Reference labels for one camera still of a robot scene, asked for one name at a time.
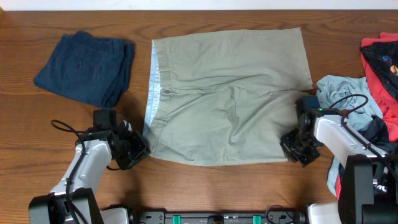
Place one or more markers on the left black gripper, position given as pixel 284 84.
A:
pixel 141 147

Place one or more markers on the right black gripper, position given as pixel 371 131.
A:
pixel 302 159

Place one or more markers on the khaki beige shorts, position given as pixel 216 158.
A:
pixel 225 98

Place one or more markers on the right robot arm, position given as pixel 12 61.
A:
pixel 369 187

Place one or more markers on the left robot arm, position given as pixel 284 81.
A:
pixel 72 200

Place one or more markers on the light blue grey shirt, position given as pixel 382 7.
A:
pixel 345 93

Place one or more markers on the folded navy blue shorts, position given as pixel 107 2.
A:
pixel 88 69

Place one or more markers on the black and red jersey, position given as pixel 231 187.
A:
pixel 379 58

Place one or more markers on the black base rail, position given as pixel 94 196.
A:
pixel 275 214

